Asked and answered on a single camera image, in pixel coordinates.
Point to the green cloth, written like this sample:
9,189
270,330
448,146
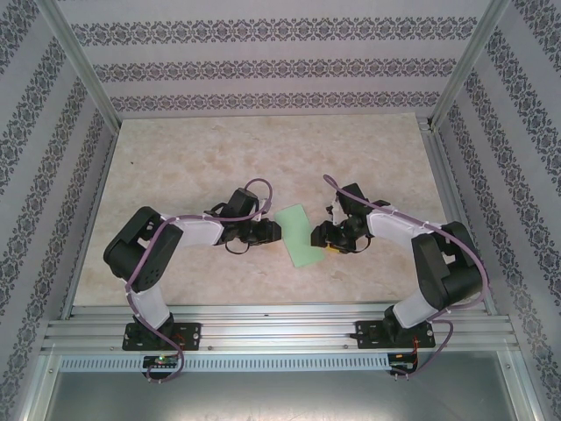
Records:
298,237

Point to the aluminium frame post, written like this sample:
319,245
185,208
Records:
79,57
470,57

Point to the aluminium side rail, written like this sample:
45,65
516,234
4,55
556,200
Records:
440,175
99,184

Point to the aluminium mounting rail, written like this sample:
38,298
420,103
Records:
271,329

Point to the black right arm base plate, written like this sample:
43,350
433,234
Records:
364,335

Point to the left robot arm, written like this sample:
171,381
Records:
144,245

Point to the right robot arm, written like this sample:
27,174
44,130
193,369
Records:
442,272

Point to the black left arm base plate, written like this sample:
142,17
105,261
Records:
190,335

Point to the grey metal sheet panel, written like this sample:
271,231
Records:
280,394

